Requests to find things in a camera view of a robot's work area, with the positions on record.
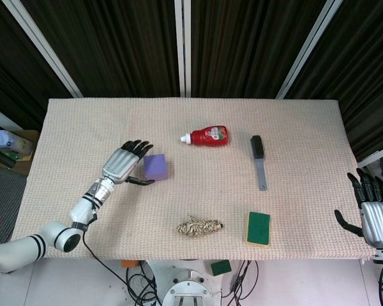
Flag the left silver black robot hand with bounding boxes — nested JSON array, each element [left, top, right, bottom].
[[101, 139, 156, 186]]

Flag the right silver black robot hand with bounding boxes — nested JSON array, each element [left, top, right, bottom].
[[334, 168, 383, 248]]

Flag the purple foam cube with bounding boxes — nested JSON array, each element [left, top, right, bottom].
[[142, 153, 169, 182]]

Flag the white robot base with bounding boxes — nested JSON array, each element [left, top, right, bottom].
[[146, 259, 232, 306]]

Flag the red ketchup squeeze bottle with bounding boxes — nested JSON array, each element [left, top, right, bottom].
[[179, 125, 229, 147]]

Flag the beige woven tablecloth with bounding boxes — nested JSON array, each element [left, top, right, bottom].
[[11, 98, 377, 261]]

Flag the cardboard box with clutter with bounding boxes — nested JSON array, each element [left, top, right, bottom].
[[0, 118, 40, 176]]

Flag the green yellow scouring sponge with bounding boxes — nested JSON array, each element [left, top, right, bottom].
[[244, 211, 271, 247]]

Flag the green sponge on floor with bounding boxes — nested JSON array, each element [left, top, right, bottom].
[[210, 259, 232, 277]]

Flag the straw rope bundle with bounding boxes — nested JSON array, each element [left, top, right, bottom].
[[176, 214, 224, 238]]

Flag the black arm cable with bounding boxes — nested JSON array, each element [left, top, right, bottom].
[[81, 207, 163, 306]]

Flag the black brush with grey handle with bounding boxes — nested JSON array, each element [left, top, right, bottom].
[[250, 135, 269, 192]]

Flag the white partition post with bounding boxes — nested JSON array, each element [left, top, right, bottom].
[[174, 0, 192, 98]]

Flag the black floor cables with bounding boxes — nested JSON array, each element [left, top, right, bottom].
[[125, 259, 259, 306]]

